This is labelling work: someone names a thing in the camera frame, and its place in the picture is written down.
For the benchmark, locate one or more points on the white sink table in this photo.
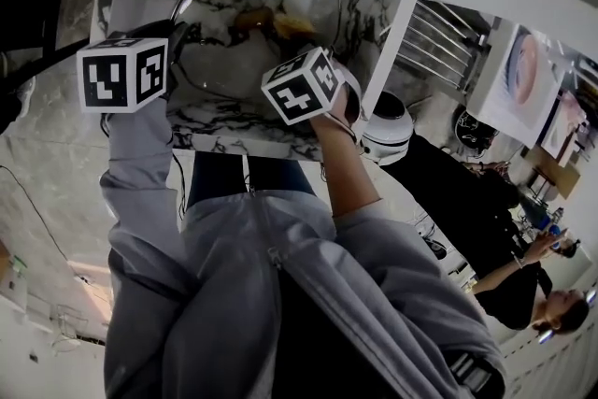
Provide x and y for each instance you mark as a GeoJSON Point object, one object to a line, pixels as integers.
{"type": "Point", "coordinates": [495, 107]}

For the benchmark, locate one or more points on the pink round basin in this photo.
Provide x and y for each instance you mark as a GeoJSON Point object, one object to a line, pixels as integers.
{"type": "Point", "coordinates": [522, 70]}

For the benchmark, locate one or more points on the person's right forearm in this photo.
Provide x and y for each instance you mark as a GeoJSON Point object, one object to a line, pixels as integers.
{"type": "Point", "coordinates": [345, 173]}

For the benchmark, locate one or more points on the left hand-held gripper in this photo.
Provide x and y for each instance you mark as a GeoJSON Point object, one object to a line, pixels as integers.
{"type": "Point", "coordinates": [105, 81]}

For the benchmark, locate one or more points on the black printed bag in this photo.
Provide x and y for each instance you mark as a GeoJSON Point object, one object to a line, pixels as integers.
{"type": "Point", "coordinates": [474, 131]}

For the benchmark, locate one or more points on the person's right hand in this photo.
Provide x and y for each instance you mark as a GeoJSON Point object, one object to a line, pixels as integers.
{"type": "Point", "coordinates": [351, 103]}

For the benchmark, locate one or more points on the metal rack shelf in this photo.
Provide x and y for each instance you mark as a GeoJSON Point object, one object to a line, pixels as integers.
{"type": "Point", "coordinates": [434, 47]}

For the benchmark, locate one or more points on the person's grey zip hoodie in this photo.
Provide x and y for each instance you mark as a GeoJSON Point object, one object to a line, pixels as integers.
{"type": "Point", "coordinates": [224, 285]}

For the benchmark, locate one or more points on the person's left forearm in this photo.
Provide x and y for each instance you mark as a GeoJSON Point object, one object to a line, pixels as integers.
{"type": "Point", "coordinates": [140, 154]}

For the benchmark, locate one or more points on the person's black undershirt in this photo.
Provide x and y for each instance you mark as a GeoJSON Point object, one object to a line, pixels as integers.
{"type": "Point", "coordinates": [313, 341]}

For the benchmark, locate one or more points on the yellow sponge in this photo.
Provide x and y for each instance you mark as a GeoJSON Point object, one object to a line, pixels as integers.
{"type": "Point", "coordinates": [294, 25]}

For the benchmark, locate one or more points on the person's dark trousers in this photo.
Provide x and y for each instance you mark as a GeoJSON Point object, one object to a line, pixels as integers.
{"type": "Point", "coordinates": [215, 177]}

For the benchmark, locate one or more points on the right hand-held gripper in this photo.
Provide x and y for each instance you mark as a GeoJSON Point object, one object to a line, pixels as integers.
{"type": "Point", "coordinates": [299, 100]}

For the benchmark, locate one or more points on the white round appliance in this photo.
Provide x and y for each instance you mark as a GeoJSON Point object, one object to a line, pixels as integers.
{"type": "Point", "coordinates": [388, 135]}

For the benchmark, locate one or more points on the white perforated panel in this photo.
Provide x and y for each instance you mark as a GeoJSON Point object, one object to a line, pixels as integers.
{"type": "Point", "coordinates": [28, 369]}

